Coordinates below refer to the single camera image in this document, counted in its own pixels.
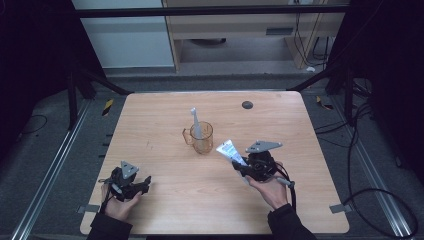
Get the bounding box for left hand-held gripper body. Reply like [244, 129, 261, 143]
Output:
[109, 160, 143, 203]

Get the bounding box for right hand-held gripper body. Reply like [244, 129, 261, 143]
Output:
[244, 139, 284, 183]

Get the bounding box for white toothpaste tube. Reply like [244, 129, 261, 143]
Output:
[215, 138, 250, 185]

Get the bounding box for orange transparent cup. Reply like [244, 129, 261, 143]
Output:
[181, 120, 214, 155]

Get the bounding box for white electric toothbrush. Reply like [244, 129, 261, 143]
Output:
[189, 106, 204, 141]

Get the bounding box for person's left hand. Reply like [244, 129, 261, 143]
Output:
[100, 182, 143, 223]

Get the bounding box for person's right hand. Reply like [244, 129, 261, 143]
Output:
[245, 161, 290, 212]

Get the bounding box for grey tape strip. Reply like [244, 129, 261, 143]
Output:
[77, 204, 101, 215]
[329, 203, 353, 215]

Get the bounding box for yellow black tape piece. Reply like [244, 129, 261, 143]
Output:
[315, 95, 335, 111]
[101, 98, 115, 117]

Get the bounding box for black metal stand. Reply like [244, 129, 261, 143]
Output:
[285, 61, 356, 123]
[65, 61, 135, 132]

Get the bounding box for light wooden desk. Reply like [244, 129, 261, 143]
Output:
[161, 0, 352, 73]

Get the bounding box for white cabinet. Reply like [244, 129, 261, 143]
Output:
[71, 0, 175, 70]

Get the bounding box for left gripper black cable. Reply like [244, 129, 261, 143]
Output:
[98, 178, 118, 214]

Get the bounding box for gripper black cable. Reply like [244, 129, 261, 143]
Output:
[274, 163, 298, 214]
[98, 178, 118, 214]

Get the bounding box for grey cable plug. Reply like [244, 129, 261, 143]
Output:
[275, 177, 297, 189]

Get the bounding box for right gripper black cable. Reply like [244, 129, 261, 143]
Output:
[274, 163, 298, 214]

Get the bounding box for aluminium floor rail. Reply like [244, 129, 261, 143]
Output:
[9, 99, 92, 240]
[329, 95, 415, 240]

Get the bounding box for thin black floor cable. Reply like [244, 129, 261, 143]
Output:
[22, 114, 49, 136]

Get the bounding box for black cables under desk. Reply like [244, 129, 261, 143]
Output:
[292, 12, 335, 68]

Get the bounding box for thick black floor cable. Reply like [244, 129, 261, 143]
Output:
[342, 99, 420, 240]

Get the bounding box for black horizontal frame bar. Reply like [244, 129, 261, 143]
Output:
[74, 4, 350, 19]

